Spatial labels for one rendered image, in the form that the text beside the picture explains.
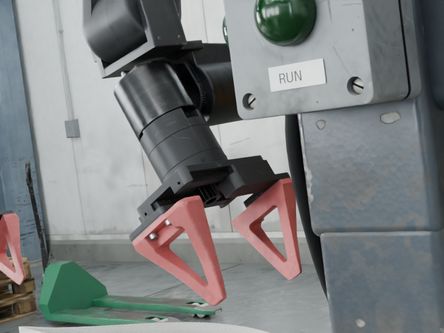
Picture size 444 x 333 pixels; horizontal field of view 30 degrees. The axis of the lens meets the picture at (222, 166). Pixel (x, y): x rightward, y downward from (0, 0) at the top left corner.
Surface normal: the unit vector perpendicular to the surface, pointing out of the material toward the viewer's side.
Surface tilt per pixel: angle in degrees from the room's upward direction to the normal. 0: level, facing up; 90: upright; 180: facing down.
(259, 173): 60
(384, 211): 90
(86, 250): 90
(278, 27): 117
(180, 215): 107
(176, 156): 75
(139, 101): 80
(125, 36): 135
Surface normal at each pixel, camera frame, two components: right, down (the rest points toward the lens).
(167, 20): 0.64, -0.25
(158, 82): 0.22, -0.44
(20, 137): 0.76, -0.07
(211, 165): 0.60, -0.55
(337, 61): -0.64, 0.12
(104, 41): -0.47, 0.64
